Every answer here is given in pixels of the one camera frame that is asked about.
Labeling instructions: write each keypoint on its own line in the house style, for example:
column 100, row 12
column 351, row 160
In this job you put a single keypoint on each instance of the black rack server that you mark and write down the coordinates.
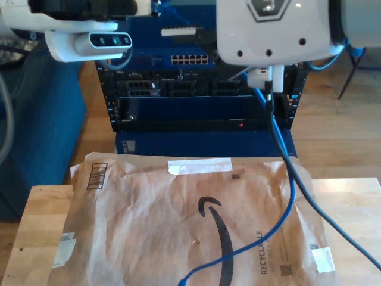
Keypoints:
column 178, row 76

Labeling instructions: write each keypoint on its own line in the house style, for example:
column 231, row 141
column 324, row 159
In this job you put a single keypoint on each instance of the camouflage cloth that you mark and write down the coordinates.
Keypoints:
column 12, row 55

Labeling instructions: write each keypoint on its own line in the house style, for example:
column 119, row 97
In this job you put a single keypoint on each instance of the black rack shelf tray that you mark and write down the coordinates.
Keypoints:
column 178, row 125

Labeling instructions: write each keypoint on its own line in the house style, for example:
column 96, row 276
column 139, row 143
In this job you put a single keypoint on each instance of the dark metal chair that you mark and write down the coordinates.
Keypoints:
column 346, row 85

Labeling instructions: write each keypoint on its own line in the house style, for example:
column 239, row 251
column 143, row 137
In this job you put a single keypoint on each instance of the blue sofa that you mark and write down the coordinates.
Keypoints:
column 44, row 134

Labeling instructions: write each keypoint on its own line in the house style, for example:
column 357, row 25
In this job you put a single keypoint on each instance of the dark blue flat device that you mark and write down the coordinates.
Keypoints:
column 208, row 143

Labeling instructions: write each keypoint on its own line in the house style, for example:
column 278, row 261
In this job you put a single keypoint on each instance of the brown paper mailer bag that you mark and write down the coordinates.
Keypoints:
column 149, row 208

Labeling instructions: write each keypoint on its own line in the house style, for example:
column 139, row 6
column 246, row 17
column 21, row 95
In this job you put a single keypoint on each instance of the white shipping label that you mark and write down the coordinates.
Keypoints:
column 64, row 250

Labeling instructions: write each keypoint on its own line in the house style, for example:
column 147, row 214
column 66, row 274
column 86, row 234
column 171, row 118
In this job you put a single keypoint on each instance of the short white tape strip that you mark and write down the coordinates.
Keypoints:
column 324, row 259

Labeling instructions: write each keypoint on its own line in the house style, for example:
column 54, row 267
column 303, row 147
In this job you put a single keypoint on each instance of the blue network switch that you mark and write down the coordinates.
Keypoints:
column 149, row 41

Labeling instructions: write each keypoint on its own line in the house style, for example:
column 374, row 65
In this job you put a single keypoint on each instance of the black rack frame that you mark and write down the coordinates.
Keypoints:
column 105, row 89

